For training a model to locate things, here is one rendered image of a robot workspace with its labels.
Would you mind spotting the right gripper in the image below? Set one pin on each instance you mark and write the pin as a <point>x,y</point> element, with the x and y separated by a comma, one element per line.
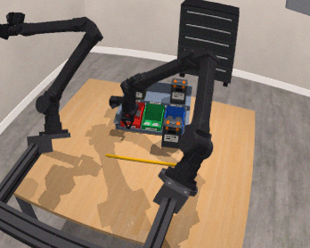
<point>133,107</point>

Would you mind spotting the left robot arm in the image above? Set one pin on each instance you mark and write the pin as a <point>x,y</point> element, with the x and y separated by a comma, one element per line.
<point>49,102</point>

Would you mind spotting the green open bin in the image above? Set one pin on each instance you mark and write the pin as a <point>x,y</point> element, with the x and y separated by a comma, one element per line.
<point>153,113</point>

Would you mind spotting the grey metal shelf rack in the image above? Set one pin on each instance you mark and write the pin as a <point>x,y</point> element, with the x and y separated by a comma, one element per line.
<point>159,92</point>

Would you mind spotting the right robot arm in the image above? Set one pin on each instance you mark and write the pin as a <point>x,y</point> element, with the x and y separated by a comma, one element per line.
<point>195,139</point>

